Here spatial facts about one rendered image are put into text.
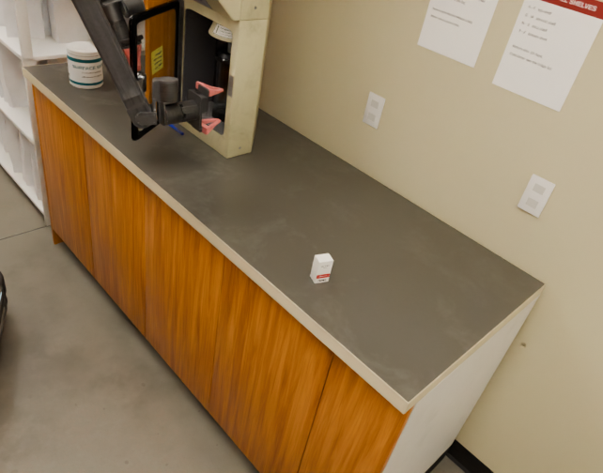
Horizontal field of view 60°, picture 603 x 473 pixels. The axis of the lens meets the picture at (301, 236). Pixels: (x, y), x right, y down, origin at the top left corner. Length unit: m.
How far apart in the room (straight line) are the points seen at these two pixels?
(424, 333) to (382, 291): 0.17
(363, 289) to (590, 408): 0.85
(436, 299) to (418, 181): 0.54
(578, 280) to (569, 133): 0.43
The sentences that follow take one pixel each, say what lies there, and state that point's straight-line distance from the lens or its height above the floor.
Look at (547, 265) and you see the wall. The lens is 1.74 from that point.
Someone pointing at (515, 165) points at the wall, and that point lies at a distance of 1.69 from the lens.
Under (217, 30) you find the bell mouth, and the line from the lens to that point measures 1.85.
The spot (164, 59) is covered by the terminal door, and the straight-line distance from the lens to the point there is 1.92.
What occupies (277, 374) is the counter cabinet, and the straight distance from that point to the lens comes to 1.59.
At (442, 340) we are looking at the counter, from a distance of 1.37.
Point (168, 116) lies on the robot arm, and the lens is 1.52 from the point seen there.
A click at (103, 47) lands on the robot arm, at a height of 1.37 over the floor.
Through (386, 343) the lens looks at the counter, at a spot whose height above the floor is 0.94.
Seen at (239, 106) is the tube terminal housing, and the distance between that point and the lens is 1.82.
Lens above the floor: 1.84
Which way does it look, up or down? 35 degrees down
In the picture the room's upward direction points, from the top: 12 degrees clockwise
